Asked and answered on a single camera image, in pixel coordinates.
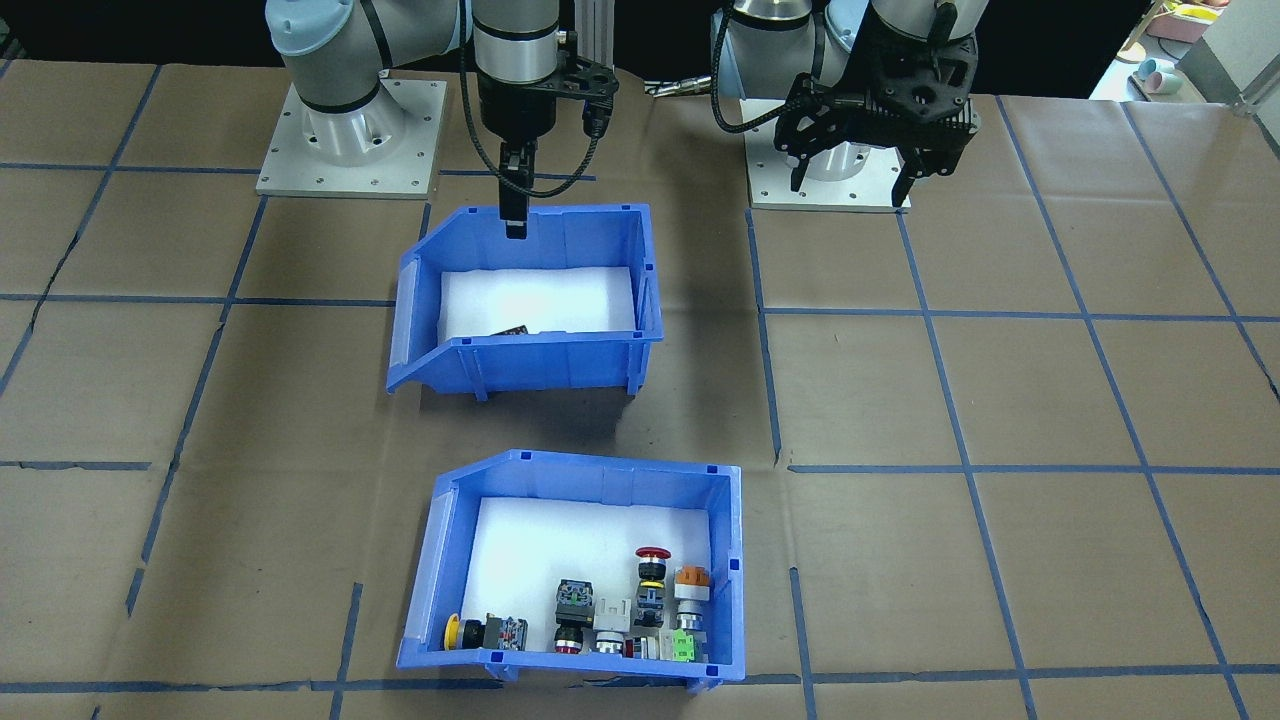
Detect blue plastic storage bin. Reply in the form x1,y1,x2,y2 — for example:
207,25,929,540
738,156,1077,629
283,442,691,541
385,203,664,403
396,449,747,693

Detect grey box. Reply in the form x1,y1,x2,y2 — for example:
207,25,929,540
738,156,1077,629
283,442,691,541
1178,0,1280,119

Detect red mushroom push button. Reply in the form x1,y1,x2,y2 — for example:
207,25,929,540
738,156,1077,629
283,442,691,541
634,546,673,631

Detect red button black block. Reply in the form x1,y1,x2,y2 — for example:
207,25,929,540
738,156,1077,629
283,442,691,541
553,578,599,657

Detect pastel cups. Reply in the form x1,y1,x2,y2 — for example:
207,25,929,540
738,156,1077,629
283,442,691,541
1130,57,1187,97

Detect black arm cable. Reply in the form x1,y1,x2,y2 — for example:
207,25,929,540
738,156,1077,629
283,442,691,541
458,25,606,199
710,8,801,137

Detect white square base plate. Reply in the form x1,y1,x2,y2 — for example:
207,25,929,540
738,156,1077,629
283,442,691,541
745,95,913,213
255,80,448,198

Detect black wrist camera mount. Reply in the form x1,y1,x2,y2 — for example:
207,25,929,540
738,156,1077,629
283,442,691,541
553,50,621,139

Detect silver frame bar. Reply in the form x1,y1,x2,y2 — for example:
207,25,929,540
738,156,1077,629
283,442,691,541
574,0,622,76

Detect orange push button switch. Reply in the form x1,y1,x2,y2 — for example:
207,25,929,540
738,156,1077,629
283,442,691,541
672,565,712,633

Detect yellow push button switch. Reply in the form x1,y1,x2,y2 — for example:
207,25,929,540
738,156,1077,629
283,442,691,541
445,612,529,653

